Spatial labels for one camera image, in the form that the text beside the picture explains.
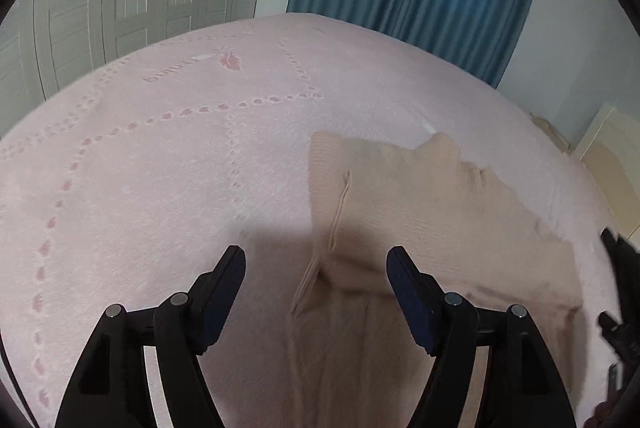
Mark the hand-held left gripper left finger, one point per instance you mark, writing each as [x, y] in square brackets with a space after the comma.
[225, 293]

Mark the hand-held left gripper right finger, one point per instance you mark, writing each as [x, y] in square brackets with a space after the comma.
[407, 303]

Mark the cream wooden headboard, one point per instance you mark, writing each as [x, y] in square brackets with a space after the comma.
[615, 143]

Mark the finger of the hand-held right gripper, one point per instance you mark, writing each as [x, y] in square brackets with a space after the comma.
[627, 273]

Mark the beige knit sweater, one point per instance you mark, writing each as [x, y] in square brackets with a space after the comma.
[380, 208]

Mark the pink patterned blanket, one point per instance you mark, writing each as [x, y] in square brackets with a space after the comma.
[150, 183]

